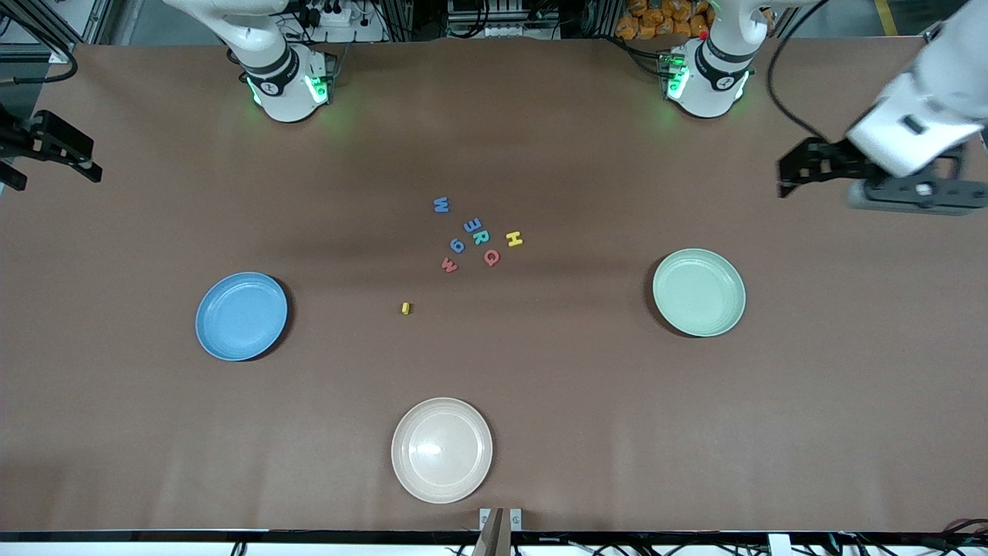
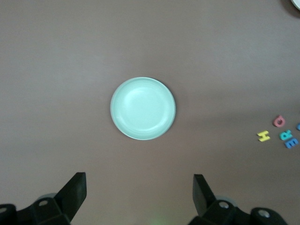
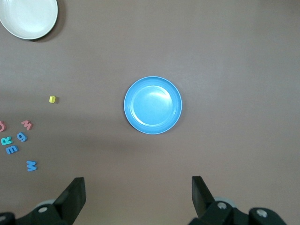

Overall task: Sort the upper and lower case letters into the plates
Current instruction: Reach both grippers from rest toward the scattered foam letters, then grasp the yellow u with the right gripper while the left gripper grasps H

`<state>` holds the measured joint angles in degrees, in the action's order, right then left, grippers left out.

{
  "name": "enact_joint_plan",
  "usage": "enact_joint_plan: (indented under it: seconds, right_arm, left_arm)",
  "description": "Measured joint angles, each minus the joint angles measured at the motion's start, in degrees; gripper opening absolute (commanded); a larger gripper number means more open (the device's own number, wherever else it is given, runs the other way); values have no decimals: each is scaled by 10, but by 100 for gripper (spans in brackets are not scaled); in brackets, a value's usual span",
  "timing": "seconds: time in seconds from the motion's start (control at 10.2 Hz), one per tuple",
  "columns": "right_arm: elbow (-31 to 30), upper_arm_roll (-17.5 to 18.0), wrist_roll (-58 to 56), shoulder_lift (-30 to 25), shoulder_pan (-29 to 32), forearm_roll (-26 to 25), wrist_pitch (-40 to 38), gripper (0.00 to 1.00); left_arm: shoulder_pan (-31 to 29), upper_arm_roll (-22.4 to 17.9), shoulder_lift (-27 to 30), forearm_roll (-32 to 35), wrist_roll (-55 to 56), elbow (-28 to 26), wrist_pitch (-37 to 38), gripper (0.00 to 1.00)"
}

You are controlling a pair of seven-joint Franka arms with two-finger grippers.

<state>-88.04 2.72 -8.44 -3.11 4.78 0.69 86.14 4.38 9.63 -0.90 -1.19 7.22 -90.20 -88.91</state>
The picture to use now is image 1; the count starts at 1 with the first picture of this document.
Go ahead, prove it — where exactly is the blue plate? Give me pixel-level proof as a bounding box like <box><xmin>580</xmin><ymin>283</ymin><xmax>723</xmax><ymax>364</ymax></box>
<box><xmin>195</xmin><ymin>272</ymin><xmax>289</xmax><ymax>362</ymax></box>

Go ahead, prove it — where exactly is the metal bracket with post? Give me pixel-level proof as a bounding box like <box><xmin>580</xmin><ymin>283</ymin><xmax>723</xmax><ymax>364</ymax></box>
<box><xmin>472</xmin><ymin>507</ymin><xmax>523</xmax><ymax>556</ymax></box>

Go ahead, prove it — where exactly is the brown paper table cover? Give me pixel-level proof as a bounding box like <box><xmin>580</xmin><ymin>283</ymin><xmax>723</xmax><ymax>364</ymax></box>
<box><xmin>0</xmin><ymin>35</ymin><xmax>988</xmax><ymax>534</ymax></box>

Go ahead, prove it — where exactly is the white power strip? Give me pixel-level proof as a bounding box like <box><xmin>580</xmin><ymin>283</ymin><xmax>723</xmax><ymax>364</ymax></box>
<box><xmin>297</xmin><ymin>0</ymin><xmax>371</xmax><ymax>28</ymax></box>

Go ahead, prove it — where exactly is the pile of orange bags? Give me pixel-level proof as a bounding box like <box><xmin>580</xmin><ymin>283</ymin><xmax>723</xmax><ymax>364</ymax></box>
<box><xmin>615</xmin><ymin>0</ymin><xmax>777</xmax><ymax>41</ymax></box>

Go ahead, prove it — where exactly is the beige plate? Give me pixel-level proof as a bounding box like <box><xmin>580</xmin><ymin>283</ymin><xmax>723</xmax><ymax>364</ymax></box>
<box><xmin>391</xmin><ymin>397</ymin><xmax>493</xmax><ymax>504</ymax></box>

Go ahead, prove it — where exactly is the aluminium frame profile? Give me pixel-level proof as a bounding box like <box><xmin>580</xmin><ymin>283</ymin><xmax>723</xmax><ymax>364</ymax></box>
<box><xmin>0</xmin><ymin>0</ymin><xmax>105</xmax><ymax>64</ymax></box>

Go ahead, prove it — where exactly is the white socket strip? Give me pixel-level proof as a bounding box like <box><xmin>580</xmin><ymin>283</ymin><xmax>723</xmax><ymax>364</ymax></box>
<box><xmin>448</xmin><ymin>23</ymin><xmax>541</xmax><ymax>38</ymax></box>

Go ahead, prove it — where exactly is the green plate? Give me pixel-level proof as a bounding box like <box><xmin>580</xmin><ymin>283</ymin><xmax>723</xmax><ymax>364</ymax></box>
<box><xmin>652</xmin><ymin>248</ymin><xmax>747</xmax><ymax>338</ymax></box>

